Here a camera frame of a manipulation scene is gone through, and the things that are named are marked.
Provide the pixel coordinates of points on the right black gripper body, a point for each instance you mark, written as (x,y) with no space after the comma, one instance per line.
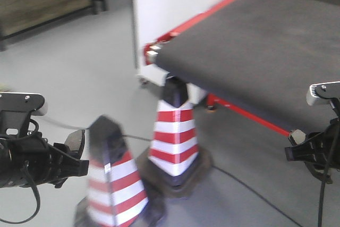
(329,146)

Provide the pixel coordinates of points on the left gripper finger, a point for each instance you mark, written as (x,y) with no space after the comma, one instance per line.
(70,167)
(66,148)

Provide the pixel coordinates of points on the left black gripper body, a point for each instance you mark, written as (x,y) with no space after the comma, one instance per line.
(27,155)

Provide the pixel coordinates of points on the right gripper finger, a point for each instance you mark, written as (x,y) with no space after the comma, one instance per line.
(308,151)
(318,173)

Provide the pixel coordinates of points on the grey brake pad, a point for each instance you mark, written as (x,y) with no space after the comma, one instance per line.
(296,137)
(76,142)

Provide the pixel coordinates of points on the left red white traffic cone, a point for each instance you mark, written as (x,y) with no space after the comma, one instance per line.
(117,195)

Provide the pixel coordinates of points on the red white traffic cone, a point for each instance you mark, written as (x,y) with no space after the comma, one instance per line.
(174,163)
(117,195)

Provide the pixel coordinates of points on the right red white traffic cone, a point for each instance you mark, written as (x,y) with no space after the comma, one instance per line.
(174,163)

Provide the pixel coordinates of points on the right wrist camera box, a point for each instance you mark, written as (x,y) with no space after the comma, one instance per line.
(322,93)

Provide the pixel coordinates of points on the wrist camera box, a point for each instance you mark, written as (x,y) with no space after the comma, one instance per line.
(32,103)
(322,93)

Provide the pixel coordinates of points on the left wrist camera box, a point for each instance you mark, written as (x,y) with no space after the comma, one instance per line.
(32,103)

